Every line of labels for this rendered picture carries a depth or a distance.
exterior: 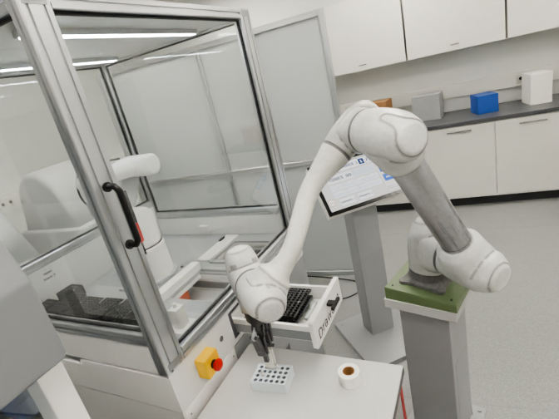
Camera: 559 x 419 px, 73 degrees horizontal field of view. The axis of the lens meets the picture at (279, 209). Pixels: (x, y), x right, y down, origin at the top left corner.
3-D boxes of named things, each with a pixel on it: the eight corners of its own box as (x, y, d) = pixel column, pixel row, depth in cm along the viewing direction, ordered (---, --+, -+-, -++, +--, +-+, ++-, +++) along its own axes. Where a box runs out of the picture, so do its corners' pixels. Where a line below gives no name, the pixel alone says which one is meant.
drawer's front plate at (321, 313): (342, 299, 151) (338, 275, 148) (319, 350, 127) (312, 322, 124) (338, 299, 152) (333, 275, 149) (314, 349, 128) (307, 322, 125)
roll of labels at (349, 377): (362, 372, 122) (360, 362, 120) (360, 390, 116) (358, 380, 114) (340, 372, 124) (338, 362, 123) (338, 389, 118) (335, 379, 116)
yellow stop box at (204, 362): (224, 364, 128) (218, 347, 126) (211, 381, 122) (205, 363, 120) (211, 362, 130) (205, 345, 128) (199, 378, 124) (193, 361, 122)
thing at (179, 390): (303, 253, 201) (297, 229, 196) (183, 413, 117) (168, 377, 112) (169, 252, 245) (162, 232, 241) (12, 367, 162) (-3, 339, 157)
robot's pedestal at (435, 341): (487, 411, 181) (479, 274, 157) (469, 465, 161) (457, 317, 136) (423, 388, 201) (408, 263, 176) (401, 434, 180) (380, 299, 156)
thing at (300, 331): (336, 298, 150) (333, 285, 148) (314, 342, 129) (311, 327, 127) (250, 293, 169) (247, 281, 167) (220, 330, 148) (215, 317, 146)
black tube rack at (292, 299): (314, 303, 151) (311, 288, 149) (297, 331, 136) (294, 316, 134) (265, 298, 161) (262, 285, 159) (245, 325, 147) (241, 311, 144)
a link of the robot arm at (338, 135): (314, 135, 119) (337, 140, 107) (348, 90, 120) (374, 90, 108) (340, 160, 125) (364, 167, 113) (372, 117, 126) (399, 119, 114)
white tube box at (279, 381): (294, 373, 128) (292, 365, 126) (287, 394, 120) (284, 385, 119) (261, 371, 132) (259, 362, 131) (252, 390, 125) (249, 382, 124)
